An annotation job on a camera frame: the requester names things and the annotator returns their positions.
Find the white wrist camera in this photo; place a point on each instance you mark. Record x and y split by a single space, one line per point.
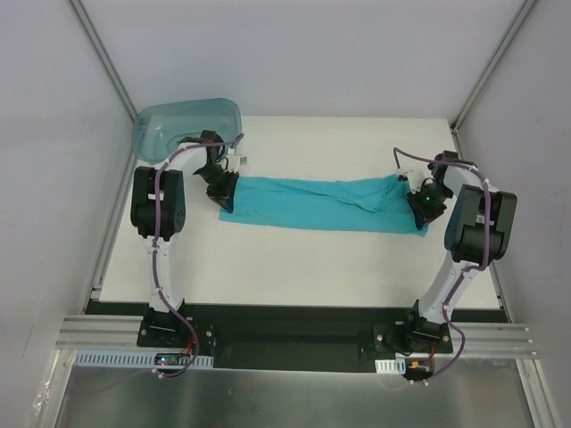
235 161
414 177

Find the translucent blue plastic bin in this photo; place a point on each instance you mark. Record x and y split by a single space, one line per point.
158 130

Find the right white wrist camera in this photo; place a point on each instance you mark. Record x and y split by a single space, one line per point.
414 177

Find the right aluminium frame post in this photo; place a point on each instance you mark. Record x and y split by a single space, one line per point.
506 41

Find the teal t shirt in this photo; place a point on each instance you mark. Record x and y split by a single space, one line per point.
375 205

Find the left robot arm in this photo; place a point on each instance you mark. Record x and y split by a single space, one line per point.
158 213

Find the left aluminium frame post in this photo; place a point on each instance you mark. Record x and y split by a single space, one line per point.
89 29

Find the right white cable duct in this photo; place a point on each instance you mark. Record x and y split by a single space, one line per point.
395 366

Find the white cable duct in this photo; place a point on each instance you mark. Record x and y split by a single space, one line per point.
139 359
395 366

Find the left white cable duct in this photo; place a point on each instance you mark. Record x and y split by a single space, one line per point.
139 359

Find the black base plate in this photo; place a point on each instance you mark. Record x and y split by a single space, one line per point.
295 338

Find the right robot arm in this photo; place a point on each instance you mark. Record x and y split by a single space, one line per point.
477 233

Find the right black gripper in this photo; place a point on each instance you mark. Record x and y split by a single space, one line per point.
425 207

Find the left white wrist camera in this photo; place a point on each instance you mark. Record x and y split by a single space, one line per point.
235 161

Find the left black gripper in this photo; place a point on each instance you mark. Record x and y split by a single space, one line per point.
221 187

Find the aluminium frame post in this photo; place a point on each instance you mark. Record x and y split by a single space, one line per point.
506 41
89 29

